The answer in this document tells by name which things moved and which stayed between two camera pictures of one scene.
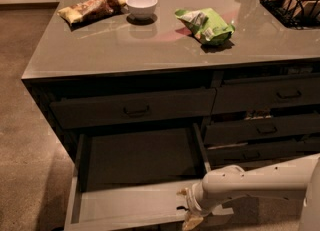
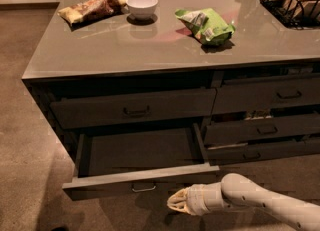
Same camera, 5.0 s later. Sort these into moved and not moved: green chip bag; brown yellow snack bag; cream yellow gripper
Moved: cream yellow gripper
Not moved: green chip bag; brown yellow snack bag
